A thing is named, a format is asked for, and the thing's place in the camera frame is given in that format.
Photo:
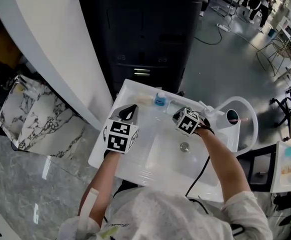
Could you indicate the pink toothbrush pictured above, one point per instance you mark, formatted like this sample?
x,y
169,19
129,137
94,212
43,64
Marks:
x,y
241,120

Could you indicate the blue liquid bottle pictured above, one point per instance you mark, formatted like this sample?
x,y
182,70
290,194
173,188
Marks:
x,y
160,101

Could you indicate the large black cabinet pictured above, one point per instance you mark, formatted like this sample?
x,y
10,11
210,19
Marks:
x,y
140,34

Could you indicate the white power strip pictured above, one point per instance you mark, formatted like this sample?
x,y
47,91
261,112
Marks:
x,y
223,27

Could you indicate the person's right forearm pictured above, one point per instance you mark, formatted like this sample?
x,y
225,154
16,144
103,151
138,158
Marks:
x,y
225,166

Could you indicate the person's white shirt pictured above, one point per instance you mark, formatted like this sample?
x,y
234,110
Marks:
x,y
165,216

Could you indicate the person's left forearm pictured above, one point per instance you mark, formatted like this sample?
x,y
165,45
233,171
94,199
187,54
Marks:
x,y
103,181

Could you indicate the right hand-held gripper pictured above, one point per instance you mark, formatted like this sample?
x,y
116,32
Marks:
x,y
188,124

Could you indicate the large cardboard box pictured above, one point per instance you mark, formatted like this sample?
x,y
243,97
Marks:
x,y
0,46

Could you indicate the grey-blue cup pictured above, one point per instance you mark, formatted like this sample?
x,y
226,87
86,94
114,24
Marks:
x,y
231,124

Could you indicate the white table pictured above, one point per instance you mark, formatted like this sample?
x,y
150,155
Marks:
x,y
0,226

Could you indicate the black sink stand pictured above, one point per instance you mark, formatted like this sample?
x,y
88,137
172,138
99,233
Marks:
x,y
260,174

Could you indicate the white faucet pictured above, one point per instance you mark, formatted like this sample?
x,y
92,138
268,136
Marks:
x,y
208,110

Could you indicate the person's black trousers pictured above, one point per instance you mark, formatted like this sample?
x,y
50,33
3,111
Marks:
x,y
125,187

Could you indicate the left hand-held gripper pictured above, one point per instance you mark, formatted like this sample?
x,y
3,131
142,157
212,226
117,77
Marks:
x,y
118,139

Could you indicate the white ceramic sink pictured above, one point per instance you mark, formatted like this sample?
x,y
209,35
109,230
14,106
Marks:
x,y
275,171
165,166

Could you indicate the marble pattern table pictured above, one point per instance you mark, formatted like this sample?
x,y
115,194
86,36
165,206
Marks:
x,y
40,124

